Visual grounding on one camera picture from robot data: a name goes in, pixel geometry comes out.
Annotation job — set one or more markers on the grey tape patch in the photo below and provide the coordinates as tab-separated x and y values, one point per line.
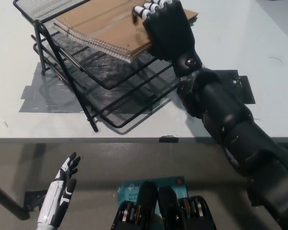
38	100

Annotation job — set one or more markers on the thin black thread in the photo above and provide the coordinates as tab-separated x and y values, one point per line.
276	59

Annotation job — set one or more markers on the teal cardboard box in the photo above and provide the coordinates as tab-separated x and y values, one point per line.
129	189

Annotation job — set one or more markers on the black left robot body block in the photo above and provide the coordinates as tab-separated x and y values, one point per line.
139	210

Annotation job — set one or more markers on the small white scrap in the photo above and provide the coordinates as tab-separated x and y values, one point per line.
5	123

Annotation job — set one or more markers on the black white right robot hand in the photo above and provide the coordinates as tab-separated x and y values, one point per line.
169	31

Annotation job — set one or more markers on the black mesh two-tier file tray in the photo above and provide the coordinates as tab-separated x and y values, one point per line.
134	103

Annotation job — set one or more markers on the black metal table leg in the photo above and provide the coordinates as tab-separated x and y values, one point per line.
7	198

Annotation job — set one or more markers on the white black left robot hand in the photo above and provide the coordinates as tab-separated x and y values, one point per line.
56	201

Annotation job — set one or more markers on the brown spiral-bound notebook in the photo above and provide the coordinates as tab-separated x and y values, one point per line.
105	28

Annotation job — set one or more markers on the black tape patch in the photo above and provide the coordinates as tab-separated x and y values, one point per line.
247	91

